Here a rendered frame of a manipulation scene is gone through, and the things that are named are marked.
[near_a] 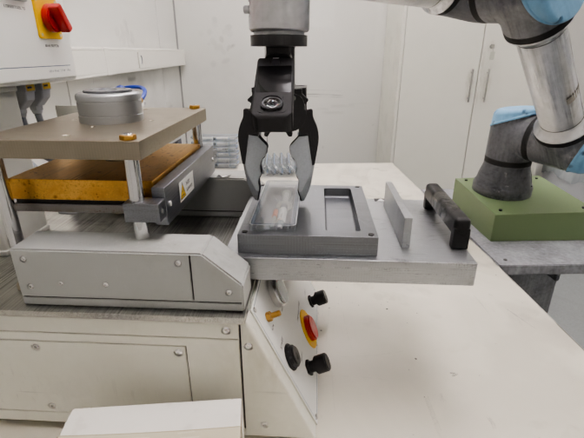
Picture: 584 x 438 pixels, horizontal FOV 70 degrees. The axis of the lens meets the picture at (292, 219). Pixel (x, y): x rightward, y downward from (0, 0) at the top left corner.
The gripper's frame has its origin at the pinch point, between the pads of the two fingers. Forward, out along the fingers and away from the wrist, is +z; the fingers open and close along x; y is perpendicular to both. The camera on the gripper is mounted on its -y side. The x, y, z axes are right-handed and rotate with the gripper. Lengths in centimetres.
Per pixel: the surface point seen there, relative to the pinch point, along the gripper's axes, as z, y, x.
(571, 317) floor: 100, 122, -131
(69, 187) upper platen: -3.6, -10.2, 23.1
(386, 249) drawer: 4.3, -8.1, -13.7
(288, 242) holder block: 2.8, -10.0, -2.0
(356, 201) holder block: 1.7, 2.4, -10.9
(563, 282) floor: 100, 156, -146
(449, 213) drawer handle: 0.6, -4.9, -21.7
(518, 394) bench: 26.3, -7.8, -33.8
